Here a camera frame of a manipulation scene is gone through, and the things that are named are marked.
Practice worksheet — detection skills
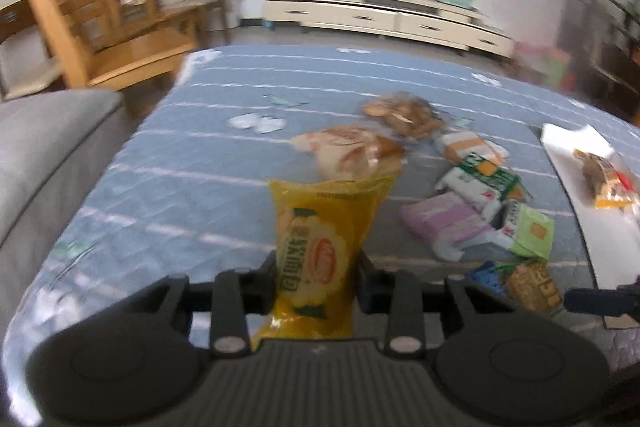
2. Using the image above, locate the clear brown pastries packet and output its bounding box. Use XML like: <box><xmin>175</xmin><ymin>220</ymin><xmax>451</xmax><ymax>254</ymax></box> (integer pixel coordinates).
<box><xmin>362</xmin><ymin>93</ymin><xmax>446</xmax><ymax>140</ymax></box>

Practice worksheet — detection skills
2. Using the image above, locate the grey sofa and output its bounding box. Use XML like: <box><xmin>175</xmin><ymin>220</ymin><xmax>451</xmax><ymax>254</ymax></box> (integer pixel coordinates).
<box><xmin>0</xmin><ymin>88</ymin><xmax>126</xmax><ymax>338</ymax></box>

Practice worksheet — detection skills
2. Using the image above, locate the blue snack packet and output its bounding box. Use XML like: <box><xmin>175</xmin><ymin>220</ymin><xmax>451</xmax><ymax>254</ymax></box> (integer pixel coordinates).
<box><xmin>465</xmin><ymin>261</ymin><xmax>511</xmax><ymax>296</ymax></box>

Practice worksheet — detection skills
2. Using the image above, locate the clear bread roll packet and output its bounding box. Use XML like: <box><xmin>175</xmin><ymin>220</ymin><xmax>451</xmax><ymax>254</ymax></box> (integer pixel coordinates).
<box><xmin>291</xmin><ymin>125</ymin><xmax>407</xmax><ymax>182</ymax></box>

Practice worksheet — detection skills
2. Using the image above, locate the cream low cabinet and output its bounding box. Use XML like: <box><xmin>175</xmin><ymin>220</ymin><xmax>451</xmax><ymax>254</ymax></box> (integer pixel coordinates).
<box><xmin>262</xmin><ymin>0</ymin><xmax>516</xmax><ymax>58</ymax></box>

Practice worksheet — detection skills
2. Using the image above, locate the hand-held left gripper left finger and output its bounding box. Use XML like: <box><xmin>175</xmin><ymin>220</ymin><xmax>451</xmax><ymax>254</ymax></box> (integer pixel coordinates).
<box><xmin>142</xmin><ymin>252</ymin><xmax>279</xmax><ymax>357</ymax></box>

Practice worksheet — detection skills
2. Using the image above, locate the blue quilted blanket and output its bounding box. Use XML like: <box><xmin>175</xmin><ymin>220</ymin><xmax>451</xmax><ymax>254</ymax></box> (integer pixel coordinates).
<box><xmin>0</xmin><ymin>44</ymin><xmax>640</xmax><ymax>408</ymax></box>

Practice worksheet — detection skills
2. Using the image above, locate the dark chair with beige cushion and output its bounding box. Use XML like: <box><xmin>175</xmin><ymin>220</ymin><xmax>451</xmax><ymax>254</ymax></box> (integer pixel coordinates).
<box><xmin>0</xmin><ymin>0</ymin><xmax>66</xmax><ymax>100</ymax></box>

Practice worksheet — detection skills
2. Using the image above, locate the light green snack packet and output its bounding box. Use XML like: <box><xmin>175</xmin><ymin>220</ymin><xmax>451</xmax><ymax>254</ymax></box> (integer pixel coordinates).
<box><xmin>492</xmin><ymin>202</ymin><xmax>556</xmax><ymax>261</ymax></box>

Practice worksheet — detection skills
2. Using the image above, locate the dark-backed wooden chair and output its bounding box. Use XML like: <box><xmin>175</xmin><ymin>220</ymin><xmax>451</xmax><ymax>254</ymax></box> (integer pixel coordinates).
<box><xmin>145</xmin><ymin>0</ymin><xmax>227</xmax><ymax>50</ymax></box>

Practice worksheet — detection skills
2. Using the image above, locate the golden brown snack packet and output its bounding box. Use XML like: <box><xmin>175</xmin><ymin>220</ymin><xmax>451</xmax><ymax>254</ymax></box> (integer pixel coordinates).
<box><xmin>505</xmin><ymin>259</ymin><xmax>564</xmax><ymax>316</ymax></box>

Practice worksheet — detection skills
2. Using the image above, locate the purple white snack packet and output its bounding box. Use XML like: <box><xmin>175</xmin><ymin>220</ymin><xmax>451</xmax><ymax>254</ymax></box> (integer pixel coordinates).
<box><xmin>400</xmin><ymin>193</ymin><xmax>496</xmax><ymax>262</ymax></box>

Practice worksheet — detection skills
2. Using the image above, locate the green white snack packet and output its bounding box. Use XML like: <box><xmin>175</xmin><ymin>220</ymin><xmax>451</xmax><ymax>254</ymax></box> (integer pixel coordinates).
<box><xmin>457</xmin><ymin>152</ymin><xmax>526</xmax><ymax>204</ymax></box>

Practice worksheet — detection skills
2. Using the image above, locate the brown yellow snack packet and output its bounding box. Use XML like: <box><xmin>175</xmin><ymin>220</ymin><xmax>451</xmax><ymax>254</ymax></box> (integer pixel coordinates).
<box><xmin>574</xmin><ymin>149</ymin><xmax>640</xmax><ymax>210</ymax></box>

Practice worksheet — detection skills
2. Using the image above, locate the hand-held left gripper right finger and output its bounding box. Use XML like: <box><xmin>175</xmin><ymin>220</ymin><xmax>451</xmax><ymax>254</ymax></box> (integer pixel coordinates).
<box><xmin>356</xmin><ymin>252</ymin><xmax>495</xmax><ymax>355</ymax></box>

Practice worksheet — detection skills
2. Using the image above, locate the orange white snack packet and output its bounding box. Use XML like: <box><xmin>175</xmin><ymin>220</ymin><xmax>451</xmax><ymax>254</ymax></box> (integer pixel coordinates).
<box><xmin>434</xmin><ymin>129</ymin><xmax>510</xmax><ymax>168</ymax></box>

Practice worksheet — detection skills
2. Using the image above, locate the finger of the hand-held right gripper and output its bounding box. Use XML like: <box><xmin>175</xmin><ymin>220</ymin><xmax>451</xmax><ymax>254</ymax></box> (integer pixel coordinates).
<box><xmin>564</xmin><ymin>279</ymin><xmax>640</xmax><ymax>319</ymax></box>

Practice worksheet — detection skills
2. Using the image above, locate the white cardboard tray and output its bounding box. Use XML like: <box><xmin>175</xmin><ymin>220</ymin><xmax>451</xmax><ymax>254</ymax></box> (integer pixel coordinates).
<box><xmin>541</xmin><ymin>123</ymin><xmax>640</xmax><ymax>291</ymax></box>

